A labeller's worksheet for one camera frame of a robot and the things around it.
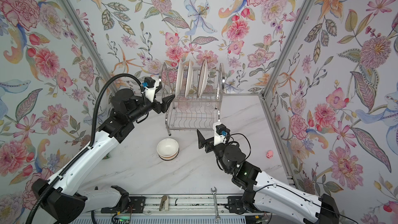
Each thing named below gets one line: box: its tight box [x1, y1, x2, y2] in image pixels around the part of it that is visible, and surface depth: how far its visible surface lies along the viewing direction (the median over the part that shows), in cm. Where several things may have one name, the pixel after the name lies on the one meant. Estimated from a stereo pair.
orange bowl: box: [156, 137, 180, 159], surface depth 88 cm
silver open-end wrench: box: [210, 186, 222, 223], surface depth 75 cm
